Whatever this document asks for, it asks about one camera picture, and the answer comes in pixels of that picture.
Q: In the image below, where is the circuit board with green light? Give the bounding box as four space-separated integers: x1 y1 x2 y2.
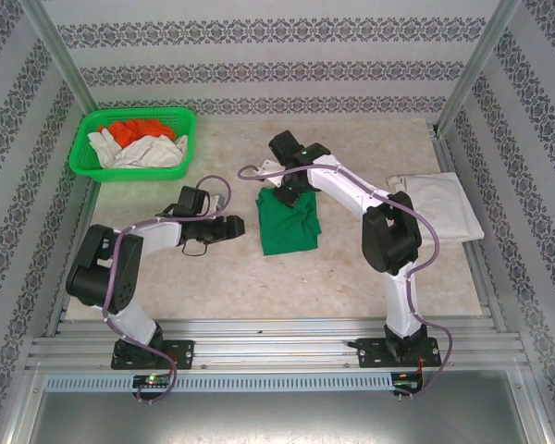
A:
132 374 172 389

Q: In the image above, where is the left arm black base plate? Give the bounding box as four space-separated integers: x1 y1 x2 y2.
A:
110 339 196 371

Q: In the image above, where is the green t-shirt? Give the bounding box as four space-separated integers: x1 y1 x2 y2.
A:
257 187 323 257

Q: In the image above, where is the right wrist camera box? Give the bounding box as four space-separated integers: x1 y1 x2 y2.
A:
257 159 288 186

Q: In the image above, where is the folded white t-shirt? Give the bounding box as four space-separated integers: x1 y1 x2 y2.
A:
387 171 486 242

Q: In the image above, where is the aluminium mounting rail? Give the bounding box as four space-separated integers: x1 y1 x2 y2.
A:
25 316 531 371

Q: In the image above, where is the aluminium frame post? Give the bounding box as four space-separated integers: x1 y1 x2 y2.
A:
437 0 524 135
24 0 101 115

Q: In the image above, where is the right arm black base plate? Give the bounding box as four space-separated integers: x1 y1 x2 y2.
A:
356 336 443 370

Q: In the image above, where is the green plastic basket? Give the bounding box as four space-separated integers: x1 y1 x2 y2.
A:
68 106 199 182

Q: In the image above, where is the thin black cable loop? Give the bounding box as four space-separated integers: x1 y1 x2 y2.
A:
181 240 210 257

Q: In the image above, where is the crumpled white t-shirt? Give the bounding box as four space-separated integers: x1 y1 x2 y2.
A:
86 129 190 170

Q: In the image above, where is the grey metal shelf panel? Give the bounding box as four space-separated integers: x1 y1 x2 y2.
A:
0 369 555 444

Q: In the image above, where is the slotted grey cable duct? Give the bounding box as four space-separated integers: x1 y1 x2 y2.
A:
43 373 394 392

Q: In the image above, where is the circuit board with red wires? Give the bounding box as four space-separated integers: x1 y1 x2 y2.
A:
394 372 425 389

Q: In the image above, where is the orange t-shirt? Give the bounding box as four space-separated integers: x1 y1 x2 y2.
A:
102 118 176 148

